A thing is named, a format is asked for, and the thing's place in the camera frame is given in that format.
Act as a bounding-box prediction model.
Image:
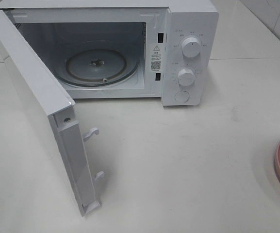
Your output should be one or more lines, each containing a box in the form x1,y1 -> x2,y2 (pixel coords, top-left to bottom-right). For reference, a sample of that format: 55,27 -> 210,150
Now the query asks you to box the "white microwave oven body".
0,0 -> 219,106

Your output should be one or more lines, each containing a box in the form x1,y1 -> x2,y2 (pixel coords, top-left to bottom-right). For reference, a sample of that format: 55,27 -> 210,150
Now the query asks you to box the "round white door button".
175,91 -> 190,102

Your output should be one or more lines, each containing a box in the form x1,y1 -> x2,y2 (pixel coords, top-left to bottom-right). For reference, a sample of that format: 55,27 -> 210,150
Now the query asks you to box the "white microwave door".
0,10 -> 104,216

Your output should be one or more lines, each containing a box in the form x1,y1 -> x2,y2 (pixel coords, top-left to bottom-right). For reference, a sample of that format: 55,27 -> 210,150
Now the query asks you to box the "white round knob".
177,68 -> 196,86
181,35 -> 201,58

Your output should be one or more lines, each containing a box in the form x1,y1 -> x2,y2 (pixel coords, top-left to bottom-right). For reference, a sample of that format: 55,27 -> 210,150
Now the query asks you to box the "white warning sticker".
148,43 -> 165,72

